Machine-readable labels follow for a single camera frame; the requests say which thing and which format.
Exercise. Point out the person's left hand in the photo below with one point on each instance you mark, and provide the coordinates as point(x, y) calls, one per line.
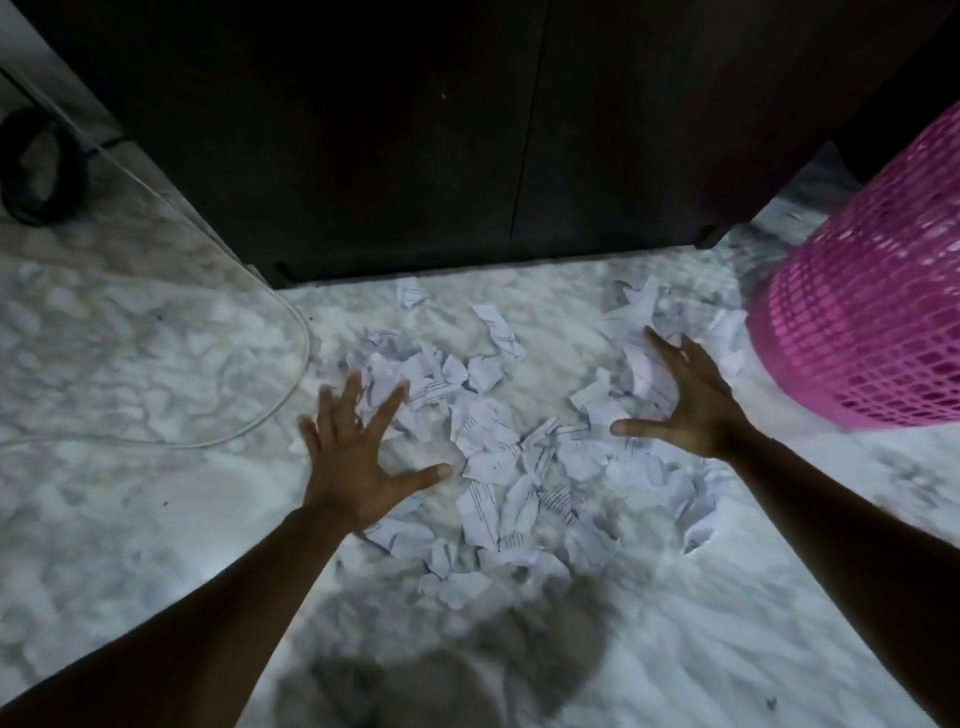
point(349, 469)

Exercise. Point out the person's right hand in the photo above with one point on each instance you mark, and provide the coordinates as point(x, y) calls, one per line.
point(701, 416)

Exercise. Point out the person's right thumb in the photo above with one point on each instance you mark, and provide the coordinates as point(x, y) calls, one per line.
point(637, 427)

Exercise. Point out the person's left thumb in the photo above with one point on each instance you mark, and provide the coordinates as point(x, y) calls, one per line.
point(424, 478)

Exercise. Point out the person's left middle finger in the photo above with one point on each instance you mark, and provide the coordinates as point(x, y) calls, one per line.
point(351, 401)

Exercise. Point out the person's left little finger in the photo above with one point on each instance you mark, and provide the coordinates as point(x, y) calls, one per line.
point(309, 439)

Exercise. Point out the person's right forearm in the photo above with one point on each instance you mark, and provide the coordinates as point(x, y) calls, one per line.
point(847, 540)

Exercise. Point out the person's left forearm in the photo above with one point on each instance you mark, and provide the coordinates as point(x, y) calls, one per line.
point(187, 630)

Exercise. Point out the pile of torn paper pieces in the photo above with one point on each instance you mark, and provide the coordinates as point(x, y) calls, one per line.
point(487, 442)

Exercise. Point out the pink plastic mesh basket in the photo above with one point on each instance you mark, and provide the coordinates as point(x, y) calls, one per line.
point(877, 307)

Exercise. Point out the dark wooden cabinet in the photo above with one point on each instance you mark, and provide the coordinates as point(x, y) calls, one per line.
point(450, 127)

